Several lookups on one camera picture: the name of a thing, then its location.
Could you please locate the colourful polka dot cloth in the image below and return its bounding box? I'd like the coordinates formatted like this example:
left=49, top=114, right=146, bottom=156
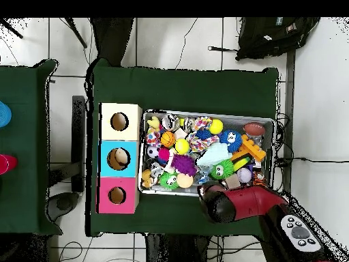
left=187, top=130, right=220, bottom=155

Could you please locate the mint green knitted cloth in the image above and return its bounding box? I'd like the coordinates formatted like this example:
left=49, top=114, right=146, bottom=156
left=196, top=143, right=232, bottom=170

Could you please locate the wooden box with three holes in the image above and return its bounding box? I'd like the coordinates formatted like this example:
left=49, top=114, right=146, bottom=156
left=97, top=102, right=143, bottom=215

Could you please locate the clear mesh bin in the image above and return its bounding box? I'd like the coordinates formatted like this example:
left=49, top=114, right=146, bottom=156
left=138, top=108, right=276, bottom=199

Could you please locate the small orange basketball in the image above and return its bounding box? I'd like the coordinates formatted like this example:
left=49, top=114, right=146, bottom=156
left=160, top=130, right=177, bottom=148

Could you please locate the purple spiky ball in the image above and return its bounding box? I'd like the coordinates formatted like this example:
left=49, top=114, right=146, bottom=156
left=171, top=154, right=198, bottom=177

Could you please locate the beige rounded toy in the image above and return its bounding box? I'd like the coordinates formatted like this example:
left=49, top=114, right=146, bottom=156
left=113, top=148, right=131, bottom=169

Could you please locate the blue fuzzy toy with eyes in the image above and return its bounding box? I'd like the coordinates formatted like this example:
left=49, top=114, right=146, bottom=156
left=219, top=130, right=243, bottom=154

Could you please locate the dark green table cloth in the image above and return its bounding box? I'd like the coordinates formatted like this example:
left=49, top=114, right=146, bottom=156
left=87, top=58, right=280, bottom=238
left=0, top=59, right=60, bottom=237

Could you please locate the white baseball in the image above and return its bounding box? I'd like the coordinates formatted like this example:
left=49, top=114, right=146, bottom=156
left=237, top=167, right=253, bottom=184

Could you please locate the orange plastic building block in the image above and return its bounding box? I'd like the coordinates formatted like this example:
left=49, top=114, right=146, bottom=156
left=231, top=134, right=268, bottom=164

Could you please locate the small brown football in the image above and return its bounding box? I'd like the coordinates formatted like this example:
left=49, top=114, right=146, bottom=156
left=243, top=122, right=267, bottom=138

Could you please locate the black backpack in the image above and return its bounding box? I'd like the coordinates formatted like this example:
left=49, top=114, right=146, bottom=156
left=235, top=17, right=322, bottom=61

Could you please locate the red cup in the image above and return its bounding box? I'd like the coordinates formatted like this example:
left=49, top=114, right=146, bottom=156
left=0, top=154, right=18, bottom=175

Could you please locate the blue round object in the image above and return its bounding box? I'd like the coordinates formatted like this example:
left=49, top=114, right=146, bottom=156
left=0, top=101, right=12, bottom=129

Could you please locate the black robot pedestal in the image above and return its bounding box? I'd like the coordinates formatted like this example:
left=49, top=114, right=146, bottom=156
left=142, top=233, right=219, bottom=262

